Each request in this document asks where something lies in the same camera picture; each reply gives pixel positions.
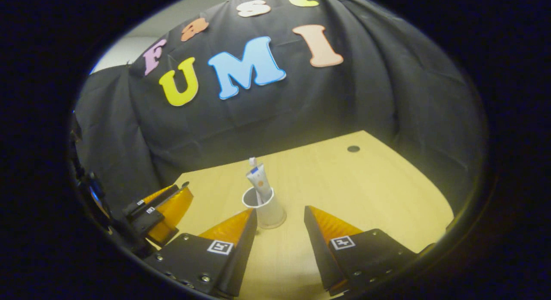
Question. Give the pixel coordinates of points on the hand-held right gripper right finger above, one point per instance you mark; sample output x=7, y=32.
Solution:
x=320, y=257

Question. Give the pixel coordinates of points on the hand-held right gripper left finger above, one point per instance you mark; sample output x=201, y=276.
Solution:
x=243, y=257

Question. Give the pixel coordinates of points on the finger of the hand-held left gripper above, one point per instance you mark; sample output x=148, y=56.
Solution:
x=174, y=209
x=150, y=199

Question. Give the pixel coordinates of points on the white toothpaste tube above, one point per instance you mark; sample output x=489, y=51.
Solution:
x=259, y=181

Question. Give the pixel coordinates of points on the light wooden desktop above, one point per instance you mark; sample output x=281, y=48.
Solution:
x=366, y=192

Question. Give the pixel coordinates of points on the black backdrop cloth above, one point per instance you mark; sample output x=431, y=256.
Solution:
x=366, y=97

